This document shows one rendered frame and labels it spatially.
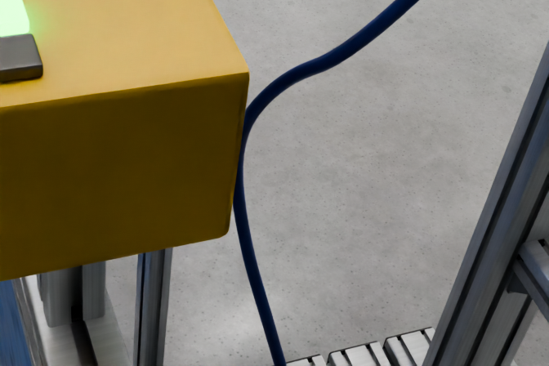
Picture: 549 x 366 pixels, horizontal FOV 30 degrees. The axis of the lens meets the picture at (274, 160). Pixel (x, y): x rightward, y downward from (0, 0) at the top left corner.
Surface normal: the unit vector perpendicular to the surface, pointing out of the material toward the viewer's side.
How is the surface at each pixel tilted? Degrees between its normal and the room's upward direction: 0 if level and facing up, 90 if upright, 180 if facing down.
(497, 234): 90
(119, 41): 0
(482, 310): 90
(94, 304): 90
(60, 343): 0
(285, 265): 0
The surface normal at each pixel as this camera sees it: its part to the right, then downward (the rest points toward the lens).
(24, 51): 0.12, -0.71
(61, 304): 0.35, 0.69
